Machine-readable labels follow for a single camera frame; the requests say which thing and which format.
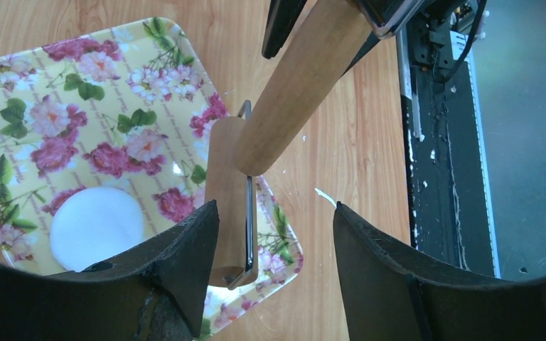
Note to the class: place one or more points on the white dough ball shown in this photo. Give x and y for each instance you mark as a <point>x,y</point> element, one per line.
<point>93,225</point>

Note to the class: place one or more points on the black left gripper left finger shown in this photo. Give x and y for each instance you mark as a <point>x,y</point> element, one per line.
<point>153,291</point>

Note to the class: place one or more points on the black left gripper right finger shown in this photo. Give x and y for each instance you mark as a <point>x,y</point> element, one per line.
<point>392,291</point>

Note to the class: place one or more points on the wooden rolling pin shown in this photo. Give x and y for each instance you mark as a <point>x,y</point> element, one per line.
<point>242,148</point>

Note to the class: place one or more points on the floral yellow tray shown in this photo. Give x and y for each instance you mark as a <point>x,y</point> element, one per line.
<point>129,107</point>

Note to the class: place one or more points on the white dough scrap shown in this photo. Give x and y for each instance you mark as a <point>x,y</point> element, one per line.
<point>325,196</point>

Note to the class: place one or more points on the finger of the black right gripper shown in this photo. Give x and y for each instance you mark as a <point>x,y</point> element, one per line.
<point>386,18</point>
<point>281,18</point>

